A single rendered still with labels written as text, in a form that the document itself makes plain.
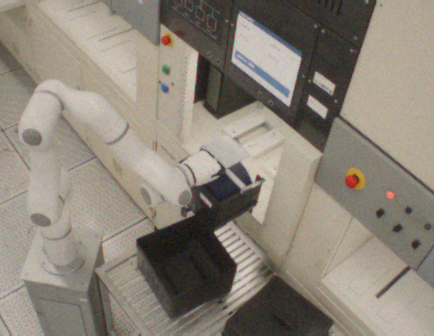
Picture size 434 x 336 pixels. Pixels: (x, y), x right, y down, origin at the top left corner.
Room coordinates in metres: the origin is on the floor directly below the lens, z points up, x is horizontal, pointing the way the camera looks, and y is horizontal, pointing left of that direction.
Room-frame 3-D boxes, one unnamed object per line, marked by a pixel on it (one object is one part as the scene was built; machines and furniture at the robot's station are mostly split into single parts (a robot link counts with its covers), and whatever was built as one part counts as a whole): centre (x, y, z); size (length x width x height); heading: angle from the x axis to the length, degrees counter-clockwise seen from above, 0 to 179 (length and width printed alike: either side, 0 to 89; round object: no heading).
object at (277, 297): (0.87, -0.30, 0.83); 0.29 x 0.29 x 0.13; 53
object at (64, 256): (1.06, 0.56, 0.85); 0.19 x 0.19 x 0.18
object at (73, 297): (1.06, 0.56, 0.38); 0.28 x 0.28 x 0.76; 1
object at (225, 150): (1.25, -0.02, 1.11); 0.24 x 0.20 x 0.32; 45
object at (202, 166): (1.18, 0.06, 1.25); 0.11 x 0.10 x 0.07; 135
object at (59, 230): (1.10, 0.56, 1.07); 0.19 x 0.12 x 0.24; 2
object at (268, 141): (1.76, -0.14, 0.89); 0.22 x 0.21 x 0.04; 136
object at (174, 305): (1.05, 0.07, 0.85); 0.28 x 0.28 x 0.17; 38
